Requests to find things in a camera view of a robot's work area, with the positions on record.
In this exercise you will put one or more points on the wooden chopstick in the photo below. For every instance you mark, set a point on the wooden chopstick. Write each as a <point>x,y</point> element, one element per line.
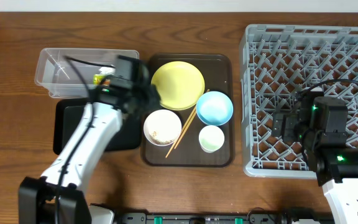
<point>172,147</point>
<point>187,124</point>

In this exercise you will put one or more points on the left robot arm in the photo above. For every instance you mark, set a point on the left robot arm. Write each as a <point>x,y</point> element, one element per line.
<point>58,195</point>

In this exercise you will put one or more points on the white rice bowl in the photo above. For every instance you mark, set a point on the white rice bowl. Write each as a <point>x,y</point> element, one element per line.
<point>162,127</point>

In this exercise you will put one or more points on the dark brown serving tray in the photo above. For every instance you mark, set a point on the dark brown serving tray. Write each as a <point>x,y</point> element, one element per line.
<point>217,72</point>

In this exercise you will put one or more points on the yellow round plate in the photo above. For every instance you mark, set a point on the yellow round plate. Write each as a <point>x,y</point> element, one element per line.
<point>179,84</point>

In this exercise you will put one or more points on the grey plastic dishwasher rack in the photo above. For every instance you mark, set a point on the grey plastic dishwasher rack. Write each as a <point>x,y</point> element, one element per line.
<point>276,62</point>

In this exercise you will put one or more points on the white tissue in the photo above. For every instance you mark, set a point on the white tissue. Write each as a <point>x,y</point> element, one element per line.
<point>106,71</point>

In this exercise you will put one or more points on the clear plastic bin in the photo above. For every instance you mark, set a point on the clear plastic bin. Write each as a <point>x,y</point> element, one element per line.
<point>55,73</point>

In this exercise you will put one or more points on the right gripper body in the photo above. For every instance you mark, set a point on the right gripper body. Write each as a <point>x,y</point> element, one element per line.
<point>279,125</point>

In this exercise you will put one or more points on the light blue bowl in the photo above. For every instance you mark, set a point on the light blue bowl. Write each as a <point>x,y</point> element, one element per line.
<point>214,108</point>

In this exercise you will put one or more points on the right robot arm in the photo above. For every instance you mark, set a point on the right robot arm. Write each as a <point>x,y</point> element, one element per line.
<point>319,126</point>

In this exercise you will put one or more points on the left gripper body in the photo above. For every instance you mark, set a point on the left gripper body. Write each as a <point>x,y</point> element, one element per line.
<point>149,97</point>

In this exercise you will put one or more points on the black waste tray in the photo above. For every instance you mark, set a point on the black waste tray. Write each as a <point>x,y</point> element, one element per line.
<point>68,115</point>

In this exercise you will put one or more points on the green snack wrapper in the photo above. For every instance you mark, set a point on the green snack wrapper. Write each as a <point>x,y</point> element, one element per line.
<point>100,79</point>

